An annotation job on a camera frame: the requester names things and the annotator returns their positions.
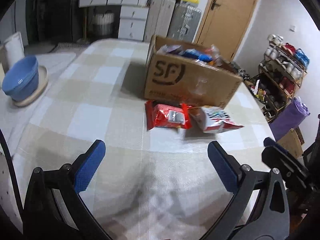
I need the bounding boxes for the beige suitcase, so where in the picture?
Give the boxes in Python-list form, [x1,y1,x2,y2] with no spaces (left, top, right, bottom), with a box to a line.
[143,0,176,42]

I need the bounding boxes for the white trash bin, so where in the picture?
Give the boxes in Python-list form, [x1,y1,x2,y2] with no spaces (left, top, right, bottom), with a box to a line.
[4,31,25,68]

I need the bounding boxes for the silver grey snack bag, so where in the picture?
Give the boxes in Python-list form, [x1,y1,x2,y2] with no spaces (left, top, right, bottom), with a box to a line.
[157,44,183,55]

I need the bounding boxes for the red small snack pack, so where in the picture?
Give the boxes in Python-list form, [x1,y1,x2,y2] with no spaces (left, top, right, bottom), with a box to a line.
[145,100,191,131]

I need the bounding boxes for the shoe rack with shoes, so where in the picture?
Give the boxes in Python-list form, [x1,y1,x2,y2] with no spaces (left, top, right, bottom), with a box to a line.
[248,34,310,124]

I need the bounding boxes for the silver suitcase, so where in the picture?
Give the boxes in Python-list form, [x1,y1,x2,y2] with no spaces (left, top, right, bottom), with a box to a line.
[167,4,201,42]

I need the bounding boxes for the checked tablecloth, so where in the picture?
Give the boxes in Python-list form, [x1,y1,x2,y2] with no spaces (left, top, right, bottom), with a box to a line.
[1,39,272,239]

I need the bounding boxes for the beige plate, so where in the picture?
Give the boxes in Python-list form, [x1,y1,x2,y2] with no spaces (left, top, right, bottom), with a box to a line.
[12,65,49,108]

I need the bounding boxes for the blue stacked bowls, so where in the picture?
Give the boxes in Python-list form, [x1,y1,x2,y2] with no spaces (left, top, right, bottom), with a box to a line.
[2,55,39,102]

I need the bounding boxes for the bread roll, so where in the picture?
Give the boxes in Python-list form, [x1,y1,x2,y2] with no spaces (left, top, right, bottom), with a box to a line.
[206,44,222,67]

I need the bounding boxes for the purple bag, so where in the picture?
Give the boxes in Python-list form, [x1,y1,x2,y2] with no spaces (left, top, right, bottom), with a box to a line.
[270,97,310,141]

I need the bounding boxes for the wooden door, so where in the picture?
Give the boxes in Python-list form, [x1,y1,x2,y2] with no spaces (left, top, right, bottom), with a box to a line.
[195,0,257,61]

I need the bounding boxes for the white drawer desk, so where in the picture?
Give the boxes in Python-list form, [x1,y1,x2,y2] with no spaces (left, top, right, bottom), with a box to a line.
[79,0,149,41]

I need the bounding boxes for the SF cardboard box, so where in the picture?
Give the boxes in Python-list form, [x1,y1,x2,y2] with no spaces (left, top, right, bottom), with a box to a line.
[144,35,242,108]

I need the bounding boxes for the woven laundry basket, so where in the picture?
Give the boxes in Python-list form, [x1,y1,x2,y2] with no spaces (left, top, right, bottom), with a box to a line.
[92,10,114,38]

